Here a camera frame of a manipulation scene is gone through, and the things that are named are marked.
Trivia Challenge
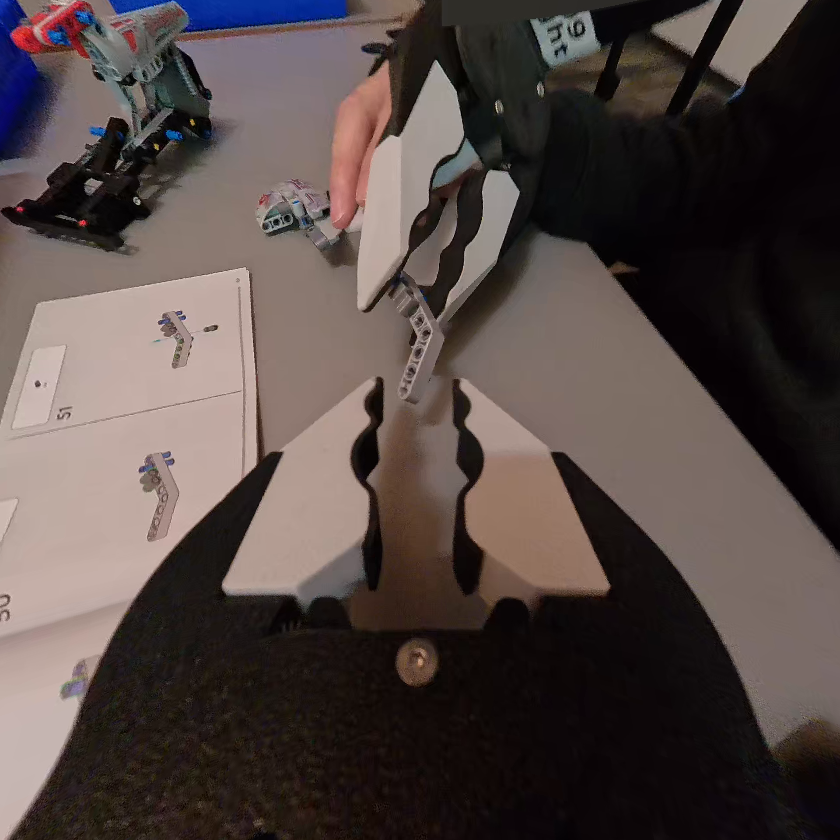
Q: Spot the black metal stand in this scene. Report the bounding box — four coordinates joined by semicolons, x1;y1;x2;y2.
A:
594;0;749;119

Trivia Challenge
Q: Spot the person's right forearm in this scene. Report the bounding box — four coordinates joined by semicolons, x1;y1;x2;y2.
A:
528;39;840;263

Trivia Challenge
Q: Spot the white instruction booklet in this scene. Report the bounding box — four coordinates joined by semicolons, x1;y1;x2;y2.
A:
0;267;260;840

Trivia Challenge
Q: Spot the person's torso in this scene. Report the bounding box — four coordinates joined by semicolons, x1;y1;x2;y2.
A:
610;217;840;552

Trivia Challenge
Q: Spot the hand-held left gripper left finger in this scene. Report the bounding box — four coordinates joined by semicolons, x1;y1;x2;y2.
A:
222;376;385;598

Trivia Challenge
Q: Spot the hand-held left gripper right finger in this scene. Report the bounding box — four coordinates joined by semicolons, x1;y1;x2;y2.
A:
451;377;613;598

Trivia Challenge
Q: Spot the blue plastic bin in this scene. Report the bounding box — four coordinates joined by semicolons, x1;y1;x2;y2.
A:
108;0;349;22
0;0;42;161

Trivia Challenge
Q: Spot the person's right hand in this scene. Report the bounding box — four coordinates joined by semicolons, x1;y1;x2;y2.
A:
330;69;396;231

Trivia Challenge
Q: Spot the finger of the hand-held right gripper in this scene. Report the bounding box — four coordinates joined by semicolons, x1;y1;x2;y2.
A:
430;169;522;327
356;61;468;313

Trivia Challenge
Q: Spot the small grey toy assembly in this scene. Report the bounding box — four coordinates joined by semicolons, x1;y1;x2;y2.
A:
255;178;342;250

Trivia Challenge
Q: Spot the grey bent toy beam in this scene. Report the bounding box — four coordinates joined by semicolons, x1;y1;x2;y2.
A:
388;274;447;403

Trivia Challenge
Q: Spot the partly built toy truck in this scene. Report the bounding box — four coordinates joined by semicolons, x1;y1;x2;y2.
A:
0;0;214;253

